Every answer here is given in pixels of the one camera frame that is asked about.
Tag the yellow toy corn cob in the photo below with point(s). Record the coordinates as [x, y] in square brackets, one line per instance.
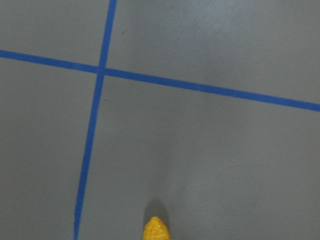
[155, 229]

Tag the brown paper table cover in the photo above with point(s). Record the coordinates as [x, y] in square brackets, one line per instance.
[204, 113]

